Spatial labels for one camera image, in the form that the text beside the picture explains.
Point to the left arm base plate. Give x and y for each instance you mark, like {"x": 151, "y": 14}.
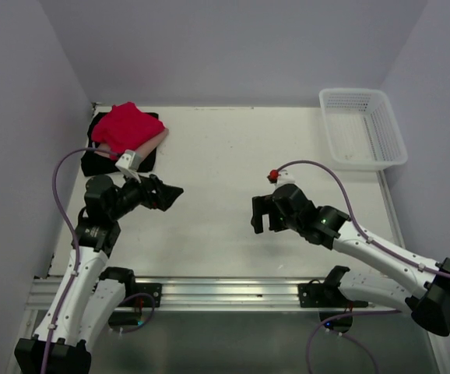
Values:
{"x": 149, "y": 292}

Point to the white plastic basket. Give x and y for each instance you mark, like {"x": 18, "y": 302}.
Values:
{"x": 361, "y": 130}

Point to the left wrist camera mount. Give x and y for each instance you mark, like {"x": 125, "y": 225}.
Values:
{"x": 128, "y": 164}

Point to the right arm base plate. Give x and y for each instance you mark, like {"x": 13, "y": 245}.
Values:
{"x": 326, "y": 294}

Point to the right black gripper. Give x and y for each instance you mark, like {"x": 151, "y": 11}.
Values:
{"x": 261, "y": 206}

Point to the folded black t shirt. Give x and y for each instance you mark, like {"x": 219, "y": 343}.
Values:
{"x": 98, "y": 164}

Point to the red t shirt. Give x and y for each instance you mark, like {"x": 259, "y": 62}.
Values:
{"x": 125, "y": 127}

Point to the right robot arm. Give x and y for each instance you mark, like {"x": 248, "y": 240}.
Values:
{"x": 411, "y": 283}

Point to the folded pink t shirt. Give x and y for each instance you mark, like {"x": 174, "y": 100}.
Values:
{"x": 144, "y": 150}

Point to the aluminium rail frame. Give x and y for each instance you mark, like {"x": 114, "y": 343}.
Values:
{"x": 234, "y": 293}

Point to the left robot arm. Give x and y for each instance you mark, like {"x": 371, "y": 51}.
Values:
{"x": 90, "y": 291}

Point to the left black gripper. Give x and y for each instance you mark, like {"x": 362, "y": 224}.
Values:
{"x": 155, "y": 199}

